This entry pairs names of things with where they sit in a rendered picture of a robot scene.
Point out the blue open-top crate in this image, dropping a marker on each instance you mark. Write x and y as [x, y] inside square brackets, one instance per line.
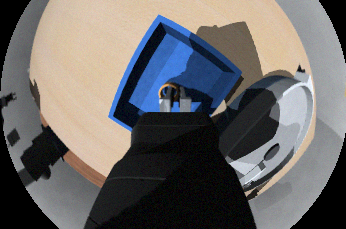
[170, 53]

